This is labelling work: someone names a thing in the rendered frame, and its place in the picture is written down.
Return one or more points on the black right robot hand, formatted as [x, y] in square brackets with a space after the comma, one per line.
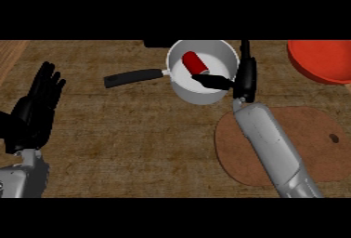
[245, 77]

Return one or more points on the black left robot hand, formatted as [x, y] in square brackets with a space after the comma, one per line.
[34, 108]

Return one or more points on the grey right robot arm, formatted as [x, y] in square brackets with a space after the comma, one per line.
[274, 148]

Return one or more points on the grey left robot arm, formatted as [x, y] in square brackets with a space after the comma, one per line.
[21, 176]

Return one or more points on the red can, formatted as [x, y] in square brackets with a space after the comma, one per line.
[195, 63]

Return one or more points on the pale wooden board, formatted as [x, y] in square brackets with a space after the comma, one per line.
[9, 55]

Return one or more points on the brown wooden cutting board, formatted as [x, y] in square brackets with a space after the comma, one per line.
[316, 145]

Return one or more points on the red bowl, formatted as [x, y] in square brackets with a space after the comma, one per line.
[322, 60]

